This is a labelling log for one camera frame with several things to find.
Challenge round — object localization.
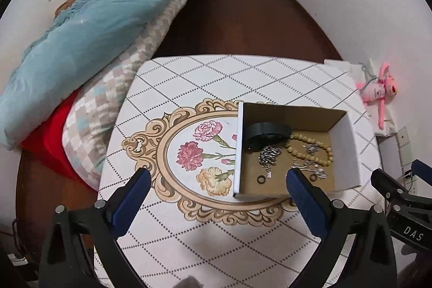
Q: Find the black cable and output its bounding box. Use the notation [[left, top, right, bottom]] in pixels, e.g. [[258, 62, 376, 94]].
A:
[[12, 217, 38, 265]]

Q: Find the silver chain bracelet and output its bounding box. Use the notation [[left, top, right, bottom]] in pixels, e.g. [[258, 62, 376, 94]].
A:
[[258, 145, 283, 179]]

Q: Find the white wall socket strip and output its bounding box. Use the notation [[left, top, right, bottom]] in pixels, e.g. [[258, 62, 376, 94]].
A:
[[396, 126, 419, 194]]

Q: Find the diamond pattern floral tablecloth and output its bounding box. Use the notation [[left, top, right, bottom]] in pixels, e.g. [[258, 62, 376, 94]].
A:
[[94, 55, 383, 288]]

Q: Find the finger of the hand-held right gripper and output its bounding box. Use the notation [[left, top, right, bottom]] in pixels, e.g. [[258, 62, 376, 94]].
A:
[[370, 168, 432, 208], [411, 159, 432, 187]]

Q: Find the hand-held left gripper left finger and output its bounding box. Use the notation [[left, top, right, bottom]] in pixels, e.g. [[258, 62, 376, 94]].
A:
[[40, 167, 152, 288]]

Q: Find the person's right forearm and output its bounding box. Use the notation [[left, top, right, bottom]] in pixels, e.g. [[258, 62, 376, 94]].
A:
[[398, 244, 432, 288]]

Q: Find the thin silver disc bracelet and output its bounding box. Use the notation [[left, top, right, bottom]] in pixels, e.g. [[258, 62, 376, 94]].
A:
[[291, 158, 329, 180]]

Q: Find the cardboard box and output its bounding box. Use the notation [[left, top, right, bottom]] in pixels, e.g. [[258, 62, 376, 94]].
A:
[[232, 102, 362, 201]]

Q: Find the light blue quilt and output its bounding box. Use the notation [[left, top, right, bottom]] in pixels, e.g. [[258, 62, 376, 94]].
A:
[[0, 0, 218, 150]]

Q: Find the checkered beige quilt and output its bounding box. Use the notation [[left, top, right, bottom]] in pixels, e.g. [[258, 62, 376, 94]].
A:
[[62, 0, 210, 192]]

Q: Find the brown wooden headboard piece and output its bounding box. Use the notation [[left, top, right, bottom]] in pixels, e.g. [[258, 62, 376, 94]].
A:
[[54, 0, 80, 17]]

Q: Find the wooden bead bracelet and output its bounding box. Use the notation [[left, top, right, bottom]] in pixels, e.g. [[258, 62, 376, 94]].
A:
[[285, 133, 335, 170]]

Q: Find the red blanket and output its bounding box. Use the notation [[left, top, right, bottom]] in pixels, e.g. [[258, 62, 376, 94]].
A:
[[21, 93, 100, 191]]

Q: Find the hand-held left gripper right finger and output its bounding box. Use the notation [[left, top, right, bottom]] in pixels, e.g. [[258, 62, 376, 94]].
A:
[[286, 167, 398, 288]]

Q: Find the pink plush toy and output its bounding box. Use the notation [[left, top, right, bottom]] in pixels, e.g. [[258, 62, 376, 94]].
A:
[[356, 62, 399, 131]]

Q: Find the black wrist band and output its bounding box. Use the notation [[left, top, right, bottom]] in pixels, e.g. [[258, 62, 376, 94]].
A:
[[244, 122, 292, 154]]

